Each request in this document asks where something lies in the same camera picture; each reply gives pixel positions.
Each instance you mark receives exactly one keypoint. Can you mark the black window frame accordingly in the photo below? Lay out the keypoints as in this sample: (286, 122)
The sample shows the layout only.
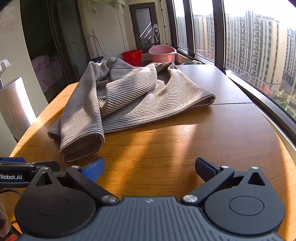
(218, 32)

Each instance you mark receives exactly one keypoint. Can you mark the dark glass door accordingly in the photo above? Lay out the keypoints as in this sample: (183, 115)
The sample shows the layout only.
(142, 25)

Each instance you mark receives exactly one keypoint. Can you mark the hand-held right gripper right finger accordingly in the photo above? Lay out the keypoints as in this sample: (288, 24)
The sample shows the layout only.
(203, 168)

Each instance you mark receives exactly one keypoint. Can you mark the hanging green clothes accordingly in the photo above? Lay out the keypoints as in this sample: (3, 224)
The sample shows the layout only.
(111, 4)

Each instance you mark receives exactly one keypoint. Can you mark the row of apartment buildings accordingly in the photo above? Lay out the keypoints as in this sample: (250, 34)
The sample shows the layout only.
(254, 46)

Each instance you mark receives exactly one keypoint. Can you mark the long thin pole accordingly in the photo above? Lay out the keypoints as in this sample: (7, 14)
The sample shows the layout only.
(164, 23)

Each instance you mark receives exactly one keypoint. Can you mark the pink bucket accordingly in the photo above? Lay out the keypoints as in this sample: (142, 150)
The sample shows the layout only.
(161, 54)

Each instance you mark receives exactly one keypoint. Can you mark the dark sliding door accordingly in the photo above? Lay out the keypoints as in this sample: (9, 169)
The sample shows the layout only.
(67, 34)

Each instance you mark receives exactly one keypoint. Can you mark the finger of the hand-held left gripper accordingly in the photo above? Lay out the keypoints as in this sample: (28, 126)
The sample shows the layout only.
(13, 164)

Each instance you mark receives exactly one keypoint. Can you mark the purple bed blanket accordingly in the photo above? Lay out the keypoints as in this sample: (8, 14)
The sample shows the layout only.
(46, 69)

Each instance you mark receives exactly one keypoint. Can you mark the grey cloth on door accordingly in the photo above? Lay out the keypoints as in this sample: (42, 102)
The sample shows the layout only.
(156, 33)

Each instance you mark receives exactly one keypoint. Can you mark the green knitted slipper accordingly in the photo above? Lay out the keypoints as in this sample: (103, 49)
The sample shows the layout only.
(193, 62)

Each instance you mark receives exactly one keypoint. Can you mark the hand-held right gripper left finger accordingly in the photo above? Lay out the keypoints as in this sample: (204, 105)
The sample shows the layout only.
(93, 170)

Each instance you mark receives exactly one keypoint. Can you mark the striped knit garment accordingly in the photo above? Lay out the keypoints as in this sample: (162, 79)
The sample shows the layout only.
(129, 97)

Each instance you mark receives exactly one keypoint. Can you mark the red bucket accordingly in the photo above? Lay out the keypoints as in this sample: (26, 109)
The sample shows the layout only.
(131, 58)

